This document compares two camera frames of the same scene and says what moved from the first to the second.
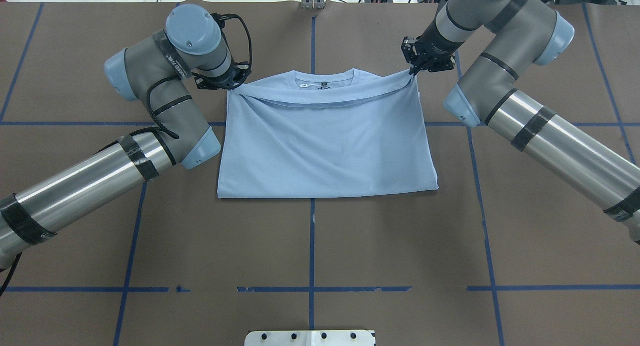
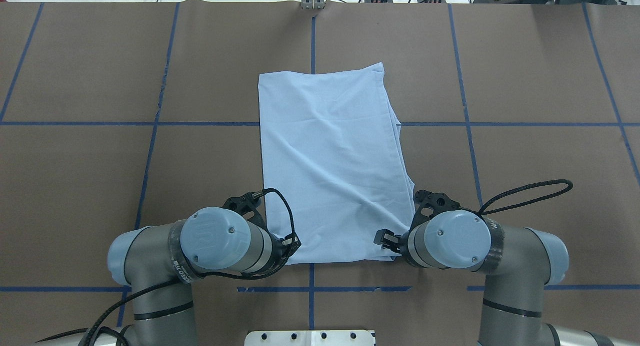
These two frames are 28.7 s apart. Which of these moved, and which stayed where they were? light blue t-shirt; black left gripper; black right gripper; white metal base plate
Moved: black right gripper; light blue t-shirt; black left gripper
Stayed: white metal base plate
